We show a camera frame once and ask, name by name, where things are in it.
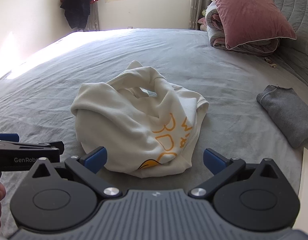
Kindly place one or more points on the folded grey cloth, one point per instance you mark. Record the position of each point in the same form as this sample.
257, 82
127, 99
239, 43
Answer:
283, 115

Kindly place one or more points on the large pink pillow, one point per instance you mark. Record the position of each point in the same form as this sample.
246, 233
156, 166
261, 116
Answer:
246, 10

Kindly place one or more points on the grey quilted headboard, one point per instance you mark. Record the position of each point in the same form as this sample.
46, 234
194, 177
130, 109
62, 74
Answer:
298, 17

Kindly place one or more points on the white printed sweatshirt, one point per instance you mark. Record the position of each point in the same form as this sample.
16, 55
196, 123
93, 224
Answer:
124, 120

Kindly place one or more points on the dark hanging jacket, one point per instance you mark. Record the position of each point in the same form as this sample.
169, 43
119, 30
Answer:
77, 2

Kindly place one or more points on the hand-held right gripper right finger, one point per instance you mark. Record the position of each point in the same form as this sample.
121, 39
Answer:
213, 161

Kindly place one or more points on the grey bed sheet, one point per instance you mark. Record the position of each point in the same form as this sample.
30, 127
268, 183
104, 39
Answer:
169, 55

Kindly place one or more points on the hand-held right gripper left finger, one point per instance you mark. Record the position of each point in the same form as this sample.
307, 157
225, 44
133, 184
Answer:
95, 159

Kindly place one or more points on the small beige trinket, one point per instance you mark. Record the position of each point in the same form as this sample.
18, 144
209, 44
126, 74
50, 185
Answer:
270, 62

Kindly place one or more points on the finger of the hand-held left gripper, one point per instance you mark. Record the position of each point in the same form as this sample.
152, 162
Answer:
44, 145
7, 137

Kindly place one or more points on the grey patterned curtain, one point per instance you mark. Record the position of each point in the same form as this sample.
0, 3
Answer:
92, 17
197, 0

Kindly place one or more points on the small pink pillow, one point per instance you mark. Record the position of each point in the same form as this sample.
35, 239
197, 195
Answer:
202, 23

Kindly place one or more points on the white board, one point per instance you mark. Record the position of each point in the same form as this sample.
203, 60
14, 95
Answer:
306, 180

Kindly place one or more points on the folded grey pink quilt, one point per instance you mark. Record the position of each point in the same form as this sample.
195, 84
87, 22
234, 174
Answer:
218, 27

